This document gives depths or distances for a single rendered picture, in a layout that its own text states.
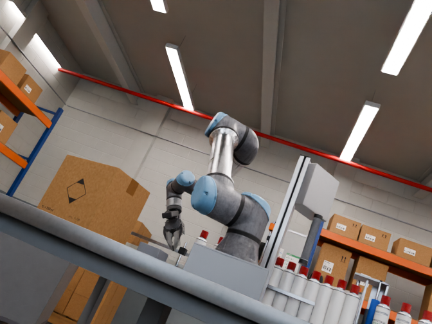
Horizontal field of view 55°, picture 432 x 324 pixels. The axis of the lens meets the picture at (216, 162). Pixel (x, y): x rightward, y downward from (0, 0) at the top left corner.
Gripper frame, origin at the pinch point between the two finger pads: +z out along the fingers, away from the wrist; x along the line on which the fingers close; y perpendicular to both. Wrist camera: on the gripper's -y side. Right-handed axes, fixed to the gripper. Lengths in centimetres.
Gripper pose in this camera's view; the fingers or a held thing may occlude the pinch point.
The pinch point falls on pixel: (173, 247)
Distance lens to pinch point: 188.1
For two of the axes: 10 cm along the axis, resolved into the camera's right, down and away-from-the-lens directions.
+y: 2.0, 5.3, 8.2
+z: 0.6, 8.3, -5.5
